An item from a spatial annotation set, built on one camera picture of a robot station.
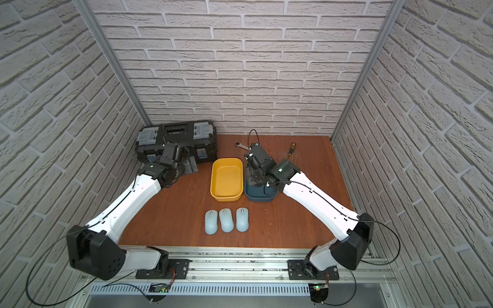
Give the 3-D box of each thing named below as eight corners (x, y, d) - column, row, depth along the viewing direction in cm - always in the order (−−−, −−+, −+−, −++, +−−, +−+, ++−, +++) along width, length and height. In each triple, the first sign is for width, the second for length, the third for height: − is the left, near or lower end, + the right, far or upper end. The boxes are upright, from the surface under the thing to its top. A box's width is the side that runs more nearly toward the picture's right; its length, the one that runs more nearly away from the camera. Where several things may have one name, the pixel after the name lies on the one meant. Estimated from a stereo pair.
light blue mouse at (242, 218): (235, 231, 85) (234, 229, 83) (236, 209, 92) (236, 207, 90) (249, 231, 85) (249, 229, 83) (249, 210, 92) (249, 207, 90)
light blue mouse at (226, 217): (222, 234, 84) (221, 232, 82) (219, 211, 90) (218, 209, 89) (235, 230, 85) (235, 229, 83) (231, 208, 91) (231, 206, 90)
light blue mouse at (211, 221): (204, 235, 84) (203, 234, 82) (205, 212, 91) (204, 210, 88) (217, 234, 84) (217, 232, 82) (217, 211, 91) (217, 208, 89)
